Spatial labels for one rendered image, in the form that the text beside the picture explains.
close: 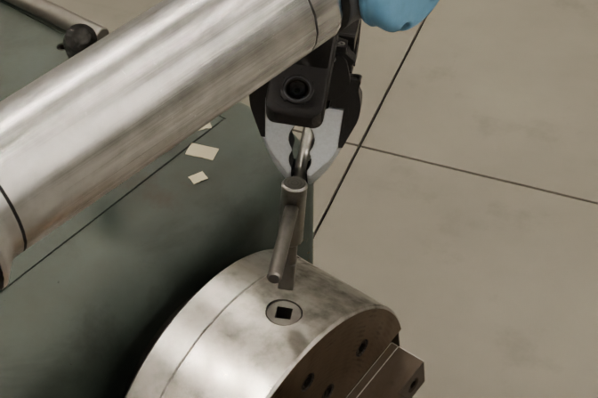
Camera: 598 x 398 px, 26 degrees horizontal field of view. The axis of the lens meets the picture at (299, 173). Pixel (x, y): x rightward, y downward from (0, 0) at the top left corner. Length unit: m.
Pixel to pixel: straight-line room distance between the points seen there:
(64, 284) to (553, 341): 1.77
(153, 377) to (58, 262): 0.14
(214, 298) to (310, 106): 0.28
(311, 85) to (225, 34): 0.25
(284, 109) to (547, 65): 2.59
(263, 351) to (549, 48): 2.53
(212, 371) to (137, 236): 0.16
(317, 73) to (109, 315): 0.34
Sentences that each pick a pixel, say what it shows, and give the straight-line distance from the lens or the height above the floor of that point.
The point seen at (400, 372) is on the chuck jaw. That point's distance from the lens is 1.30.
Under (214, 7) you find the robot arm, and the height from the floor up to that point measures 1.69.
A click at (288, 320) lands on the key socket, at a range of 1.18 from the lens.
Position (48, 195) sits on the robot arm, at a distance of 0.70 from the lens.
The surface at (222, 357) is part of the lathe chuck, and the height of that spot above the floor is 1.23.
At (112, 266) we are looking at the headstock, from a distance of 1.22.
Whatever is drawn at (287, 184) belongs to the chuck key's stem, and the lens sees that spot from 1.09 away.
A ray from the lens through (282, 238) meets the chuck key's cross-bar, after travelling 1.05.
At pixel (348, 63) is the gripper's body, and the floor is 1.49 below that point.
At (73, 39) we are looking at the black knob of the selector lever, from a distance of 1.24.
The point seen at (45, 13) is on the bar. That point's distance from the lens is 1.50.
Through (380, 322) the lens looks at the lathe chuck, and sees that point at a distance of 1.27.
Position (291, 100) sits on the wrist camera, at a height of 1.51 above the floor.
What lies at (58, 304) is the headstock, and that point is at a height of 1.25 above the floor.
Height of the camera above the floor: 2.12
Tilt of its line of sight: 42 degrees down
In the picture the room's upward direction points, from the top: straight up
